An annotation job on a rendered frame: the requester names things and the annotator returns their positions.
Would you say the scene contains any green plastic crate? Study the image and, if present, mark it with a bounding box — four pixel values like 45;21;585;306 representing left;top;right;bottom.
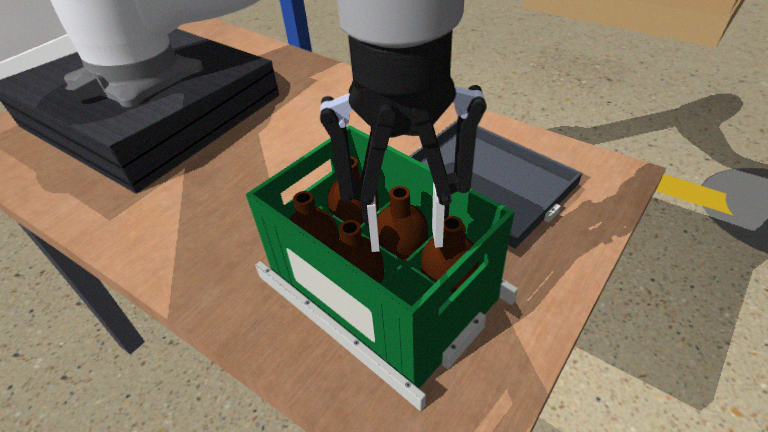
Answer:
259;145;515;388

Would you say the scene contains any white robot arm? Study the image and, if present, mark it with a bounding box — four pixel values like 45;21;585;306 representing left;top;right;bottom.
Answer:
51;0;464;107

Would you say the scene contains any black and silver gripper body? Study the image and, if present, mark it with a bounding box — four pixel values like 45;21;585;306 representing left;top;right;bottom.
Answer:
348;31;456;138

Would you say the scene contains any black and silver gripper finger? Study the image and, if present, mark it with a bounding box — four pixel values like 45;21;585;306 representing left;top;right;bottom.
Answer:
412;85;487;248
320;93;395;252

